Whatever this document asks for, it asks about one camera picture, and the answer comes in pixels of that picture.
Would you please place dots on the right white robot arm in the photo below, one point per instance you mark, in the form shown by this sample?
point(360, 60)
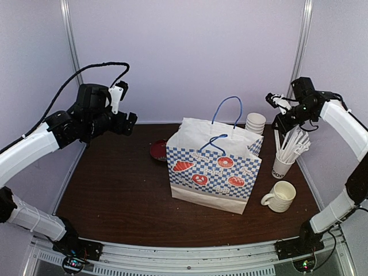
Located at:
point(350, 136)

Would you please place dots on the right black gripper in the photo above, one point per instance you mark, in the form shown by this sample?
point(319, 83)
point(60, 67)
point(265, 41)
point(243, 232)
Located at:
point(284, 127)

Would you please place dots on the white cup holding straws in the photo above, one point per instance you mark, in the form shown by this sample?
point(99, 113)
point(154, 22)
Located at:
point(280, 168)

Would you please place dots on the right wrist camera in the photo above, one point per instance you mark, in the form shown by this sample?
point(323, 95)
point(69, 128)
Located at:
point(278, 102)

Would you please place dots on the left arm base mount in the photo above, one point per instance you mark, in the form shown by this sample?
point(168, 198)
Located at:
point(77, 254)

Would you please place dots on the bundle of white wrapped straws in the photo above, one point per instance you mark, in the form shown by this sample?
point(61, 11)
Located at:
point(294, 144)

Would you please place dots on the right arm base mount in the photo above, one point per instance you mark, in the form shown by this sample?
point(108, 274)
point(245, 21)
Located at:
point(303, 256)

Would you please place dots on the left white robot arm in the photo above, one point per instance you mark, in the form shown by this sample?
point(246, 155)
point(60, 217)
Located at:
point(94, 112)

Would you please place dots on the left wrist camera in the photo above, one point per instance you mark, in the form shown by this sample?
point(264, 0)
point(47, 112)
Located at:
point(116, 93)

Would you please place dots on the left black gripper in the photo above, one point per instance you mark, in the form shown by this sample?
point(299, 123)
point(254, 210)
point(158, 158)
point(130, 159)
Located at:
point(119, 126)

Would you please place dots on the white ceramic mug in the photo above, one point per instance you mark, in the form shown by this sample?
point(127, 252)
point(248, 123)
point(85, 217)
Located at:
point(280, 198)

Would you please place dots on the stack of white paper cups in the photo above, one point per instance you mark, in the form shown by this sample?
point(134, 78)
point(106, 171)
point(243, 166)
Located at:
point(255, 123)

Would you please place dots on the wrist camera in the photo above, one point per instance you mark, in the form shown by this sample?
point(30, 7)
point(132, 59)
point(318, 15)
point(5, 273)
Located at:
point(278, 102)
point(116, 93)

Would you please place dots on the red floral plate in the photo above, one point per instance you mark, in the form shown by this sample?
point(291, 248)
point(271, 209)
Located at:
point(158, 150)

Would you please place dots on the blue checkered paper bag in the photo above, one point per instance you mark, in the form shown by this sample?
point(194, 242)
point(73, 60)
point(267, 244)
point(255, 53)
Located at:
point(213, 164)

